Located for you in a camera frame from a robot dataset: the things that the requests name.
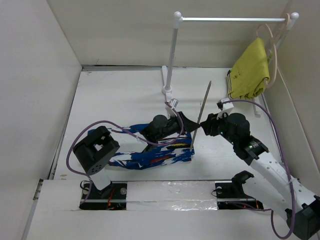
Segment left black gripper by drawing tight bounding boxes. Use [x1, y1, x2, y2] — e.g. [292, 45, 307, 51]
[156, 111, 200, 141]

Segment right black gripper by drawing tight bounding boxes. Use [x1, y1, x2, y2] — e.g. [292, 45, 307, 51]
[199, 110, 237, 146]

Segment blue white red patterned trousers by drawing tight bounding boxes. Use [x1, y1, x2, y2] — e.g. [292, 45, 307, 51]
[108, 127, 195, 170]

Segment grey wire hanger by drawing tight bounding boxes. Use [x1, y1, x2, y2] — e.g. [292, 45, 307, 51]
[189, 80, 212, 152]

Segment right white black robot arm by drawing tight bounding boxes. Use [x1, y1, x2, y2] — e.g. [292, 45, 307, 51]
[200, 113, 320, 240]

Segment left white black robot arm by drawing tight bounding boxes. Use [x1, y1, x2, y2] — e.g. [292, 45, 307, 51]
[72, 112, 200, 199]

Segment beige wooden hanger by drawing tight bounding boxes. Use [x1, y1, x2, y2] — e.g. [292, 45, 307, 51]
[256, 23, 278, 88]

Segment yellow green shorts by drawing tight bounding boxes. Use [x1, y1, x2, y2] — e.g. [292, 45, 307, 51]
[227, 37, 270, 100]

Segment white garment rack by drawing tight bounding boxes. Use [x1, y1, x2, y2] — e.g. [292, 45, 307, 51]
[162, 11, 300, 102]

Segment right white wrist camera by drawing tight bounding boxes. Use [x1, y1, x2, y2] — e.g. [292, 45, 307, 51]
[216, 98, 234, 119]

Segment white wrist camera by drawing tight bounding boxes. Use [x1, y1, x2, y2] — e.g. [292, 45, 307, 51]
[216, 98, 234, 119]
[165, 98, 179, 118]

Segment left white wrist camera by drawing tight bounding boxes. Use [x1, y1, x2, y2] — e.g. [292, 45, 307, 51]
[165, 98, 179, 118]

